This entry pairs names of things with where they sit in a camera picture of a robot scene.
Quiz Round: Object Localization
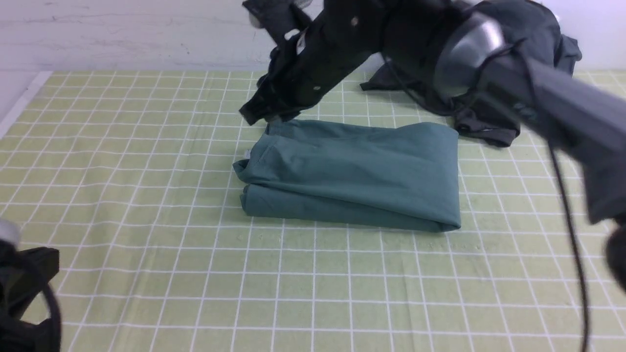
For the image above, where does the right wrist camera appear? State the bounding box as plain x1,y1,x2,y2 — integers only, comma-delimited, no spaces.
242,0,312,46

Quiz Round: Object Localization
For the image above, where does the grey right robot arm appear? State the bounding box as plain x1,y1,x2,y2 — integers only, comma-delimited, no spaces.
240,0,626,288

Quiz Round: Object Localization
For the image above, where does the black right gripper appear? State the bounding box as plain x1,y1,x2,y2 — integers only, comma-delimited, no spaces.
239,0,397,126

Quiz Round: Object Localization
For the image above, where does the dark grey clothes pile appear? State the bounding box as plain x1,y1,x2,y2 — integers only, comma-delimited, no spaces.
360,0,582,148

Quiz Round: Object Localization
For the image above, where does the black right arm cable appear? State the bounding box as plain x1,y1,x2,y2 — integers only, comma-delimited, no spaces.
381,54,595,352

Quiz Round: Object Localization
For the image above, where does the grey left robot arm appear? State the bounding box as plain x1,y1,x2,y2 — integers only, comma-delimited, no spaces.
0,219,62,352

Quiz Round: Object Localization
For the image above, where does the green checkered tablecloth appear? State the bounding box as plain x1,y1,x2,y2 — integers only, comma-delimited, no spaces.
0,71,626,352

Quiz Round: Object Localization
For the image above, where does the green long-sleeve top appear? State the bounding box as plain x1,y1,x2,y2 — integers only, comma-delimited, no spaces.
233,120,462,233

